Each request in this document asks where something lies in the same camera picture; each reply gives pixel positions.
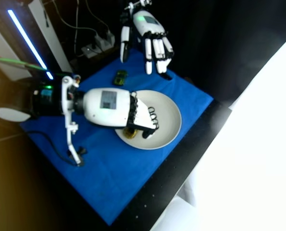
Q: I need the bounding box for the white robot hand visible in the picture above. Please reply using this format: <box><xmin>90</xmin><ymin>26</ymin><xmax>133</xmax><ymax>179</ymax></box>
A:
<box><xmin>120</xmin><ymin>9</ymin><xmax>176</xmax><ymax>75</ymax></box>
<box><xmin>82</xmin><ymin>88</ymin><xmax>162</xmax><ymax>140</ymax></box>

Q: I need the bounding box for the yellow object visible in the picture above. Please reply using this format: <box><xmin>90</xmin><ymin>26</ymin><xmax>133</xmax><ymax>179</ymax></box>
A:
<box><xmin>123</xmin><ymin>128</ymin><xmax>137</xmax><ymax>140</ymax></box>

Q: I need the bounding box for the green toy car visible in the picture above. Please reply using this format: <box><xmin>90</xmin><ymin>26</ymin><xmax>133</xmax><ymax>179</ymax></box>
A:
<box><xmin>112</xmin><ymin>70</ymin><xmax>129</xmax><ymax>86</ymax></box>

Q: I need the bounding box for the white round plate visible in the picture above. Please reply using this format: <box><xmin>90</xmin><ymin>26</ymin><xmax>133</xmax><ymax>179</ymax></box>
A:
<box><xmin>114</xmin><ymin>90</ymin><xmax>182</xmax><ymax>150</ymax></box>

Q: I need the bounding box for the white power strip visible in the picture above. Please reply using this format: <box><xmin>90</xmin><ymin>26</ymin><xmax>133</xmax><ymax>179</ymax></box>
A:
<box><xmin>81</xmin><ymin>44</ymin><xmax>103</xmax><ymax>59</ymax></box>
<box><xmin>93</xmin><ymin>31</ymin><xmax>116</xmax><ymax>49</ymax></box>

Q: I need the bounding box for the blue cloth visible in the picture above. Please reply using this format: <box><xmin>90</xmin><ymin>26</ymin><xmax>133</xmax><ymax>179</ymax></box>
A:
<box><xmin>19</xmin><ymin>48</ymin><xmax>214</xmax><ymax>226</ymax></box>

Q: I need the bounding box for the white upright panel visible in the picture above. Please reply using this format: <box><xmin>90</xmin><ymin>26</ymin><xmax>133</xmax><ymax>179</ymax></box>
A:
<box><xmin>28</xmin><ymin>0</ymin><xmax>73</xmax><ymax>73</ymax></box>

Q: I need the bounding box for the bright light strip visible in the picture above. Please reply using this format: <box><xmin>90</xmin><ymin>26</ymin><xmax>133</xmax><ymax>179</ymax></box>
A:
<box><xmin>7</xmin><ymin>9</ymin><xmax>54</xmax><ymax>80</ymax></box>

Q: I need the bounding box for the black cable with plug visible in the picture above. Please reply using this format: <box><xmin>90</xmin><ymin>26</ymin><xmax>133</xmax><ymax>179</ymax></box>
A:
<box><xmin>25</xmin><ymin>129</ymin><xmax>88</xmax><ymax>167</ymax></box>

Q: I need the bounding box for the green cable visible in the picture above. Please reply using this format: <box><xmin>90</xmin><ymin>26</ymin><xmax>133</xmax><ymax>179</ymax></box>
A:
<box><xmin>0</xmin><ymin>56</ymin><xmax>48</xmax><ymax>72</ymax></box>

